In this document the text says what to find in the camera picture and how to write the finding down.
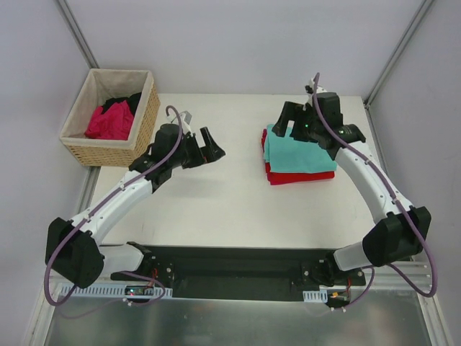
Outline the left aluminium frame post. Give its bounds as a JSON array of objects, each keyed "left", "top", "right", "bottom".
[{"left": 54, "top": 0, "right": 100, "bottom": 68}]

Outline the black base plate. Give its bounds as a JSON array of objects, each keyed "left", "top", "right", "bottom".
[{"left": 107, "top": 244, "right": 411, "bottom": 300}]

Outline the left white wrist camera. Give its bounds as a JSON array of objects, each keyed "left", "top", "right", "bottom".
[{"left": 179, "top": 111, "right": 192, "bottom": 135}]

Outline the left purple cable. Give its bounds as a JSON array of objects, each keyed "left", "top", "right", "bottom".
[{"left": 42, "top": 105, "right": 183, "bottom": 320}]

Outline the wicker laundry basket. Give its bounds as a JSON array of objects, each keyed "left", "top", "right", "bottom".
[{"left": 60, "top": 68, "right": 161, "bottom": 167}]

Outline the pink t shirt in basket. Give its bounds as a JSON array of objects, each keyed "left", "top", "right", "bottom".
[{"left": 84, "top": 101, "right": 134, "bottom": 141}]

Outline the right aluminium frame post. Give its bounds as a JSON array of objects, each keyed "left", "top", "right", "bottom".
[{"left": 364, "top": 0, "right": 436, "bottom": 110}]

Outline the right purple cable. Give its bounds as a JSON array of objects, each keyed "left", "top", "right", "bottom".
[{"left": 311, "top": 72, "right": 439, "bottom": 318}]

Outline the teal t shirt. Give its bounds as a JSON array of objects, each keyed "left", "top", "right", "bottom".
[{"left": 263, "top": 124, "right": 337, "bottom": 174}]

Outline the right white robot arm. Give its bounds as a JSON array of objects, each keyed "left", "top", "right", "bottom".
[{"left": 270, "top": 92, "right": 431, "bottom": 286}]

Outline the right grey cable duct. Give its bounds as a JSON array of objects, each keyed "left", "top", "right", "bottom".
[{"left": 303, "top": 289, "right": 328, "bottom": 303}]

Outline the red t shirt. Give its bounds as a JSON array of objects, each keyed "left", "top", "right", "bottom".
[{"left": 261, "top": 128, "right": 336, "bottom": 187}]

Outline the grey cable duct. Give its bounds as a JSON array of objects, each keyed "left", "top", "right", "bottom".
[
  {"left": 303, "top": 289, "right": 328, "bottom": 303},
  {"left": 71, "top": 283, "right": 173, "bottom": 299}
]

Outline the purple cable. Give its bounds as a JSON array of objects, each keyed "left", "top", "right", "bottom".
[
  {"left": 42, "top": 105, "right": 183, "bottom": 320},
  {"left": 311, "top": 72, "right": 439, "bottom": 318}
]

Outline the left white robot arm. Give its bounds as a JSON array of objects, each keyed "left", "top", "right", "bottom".
[{"left": 45, "top": 124, "right": 225, "bottom": 288}]

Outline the aluminium frame post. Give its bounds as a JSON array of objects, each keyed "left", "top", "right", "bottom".
[
  {"left": 364, "top": 0, "right": 436, "bottom": 110},
  {"left": 54, "top": 0, "right": 100, "bottom": 68}
]

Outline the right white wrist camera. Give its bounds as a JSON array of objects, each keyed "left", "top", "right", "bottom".
[{"left": 305, "top": 79, "right": 327, "bottom": 107}]

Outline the left grey cable duct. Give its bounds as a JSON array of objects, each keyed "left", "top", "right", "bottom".
[{"left": 71, "top": 283, "right": 173, "bottom": 299}]

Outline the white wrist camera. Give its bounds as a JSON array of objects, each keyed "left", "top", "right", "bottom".
[
  {"left": 305, "top": 79, "right": 327, "bottom": 107},
  {"left": 179, "top": 111, "right": 192, "bottom": 135}
]

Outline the aluminium rail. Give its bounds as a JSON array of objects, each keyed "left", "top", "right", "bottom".
[{"left": 372, "top": 262, "right": 432, "bottom": 292}]

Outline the black t shirt in basket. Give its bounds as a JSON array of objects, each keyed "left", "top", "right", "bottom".
[{"left": 102, "top": 92, "right": 142, "bottom": 116}]

